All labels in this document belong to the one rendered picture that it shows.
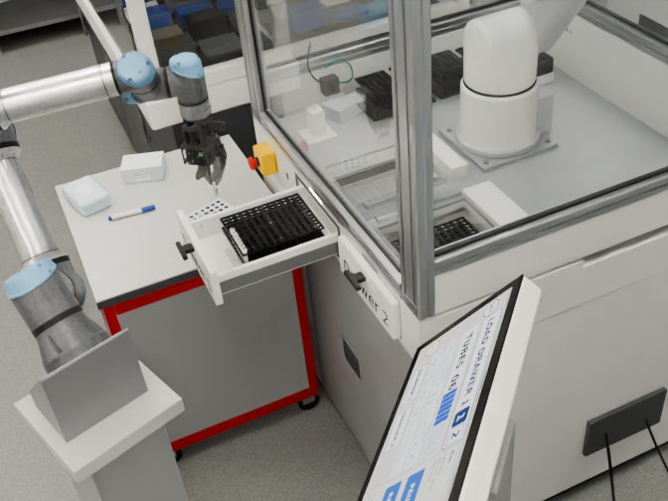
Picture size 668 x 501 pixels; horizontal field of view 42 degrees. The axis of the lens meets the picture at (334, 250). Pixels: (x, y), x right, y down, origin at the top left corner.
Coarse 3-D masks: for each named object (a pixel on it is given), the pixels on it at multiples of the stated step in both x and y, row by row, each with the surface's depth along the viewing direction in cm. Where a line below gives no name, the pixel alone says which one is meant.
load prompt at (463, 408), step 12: (492, 324) 148; (480, 336) 149; (492, 336) 145; (480, 348) 145; (480, 360) 142; (468, 372) 143; (480, 372) 139; (468, 384) 140; (468, 396) 137; (456, 408) 137; (468, 408) 134; (456, 420) 134; (456, 432) 131; (444, 444) 132
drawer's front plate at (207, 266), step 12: (180, 216) 222; (180, 228) 226; (192, 228) 217; (192, 240) 213; (192, 252) 220; (204, 252) 209; (204, 264) 207; (204, 276) 214; (216, 276) 205; (216, 288) 206; (216, 300) 209
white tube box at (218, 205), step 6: (210, 204) 248; (216, 204) 248; (222, 204) 249; (228, 204) 248; (198, 210) 247; (204, 210) 246; (210, 210) 247; (216, 210) 246; (222, 210) 247; (186, 216) 244; (192, 216) 245; (198, 216) 244; (204, 216) 244
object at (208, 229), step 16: (288, 192) 233; (304, 192) 235; (240, 208) 229; (320, 208) 227; (192, 224) 225; (208, 224) 227; (208, 240) 228; (224, 240) 228; (320, 240) 215; (336, 240) 217; (224, 256) 222; (272, 256) 211; (288, 256) 213; (304, 256) 215; (320, 256) 217; (224, 272) 208; (240, 272) 209; (256, 272) 211; (272, 272) 213; (224, 288) 210
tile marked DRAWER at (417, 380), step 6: (426, 366) 161; (420, 372) 162; (414, 378) 163; (420, 378) 160; (414, 384) 161; (420, 384) 158; (408, 390) 161; (414, 390) 159; (408, 396) 159; (414, 396) 157; (408, 402) 157
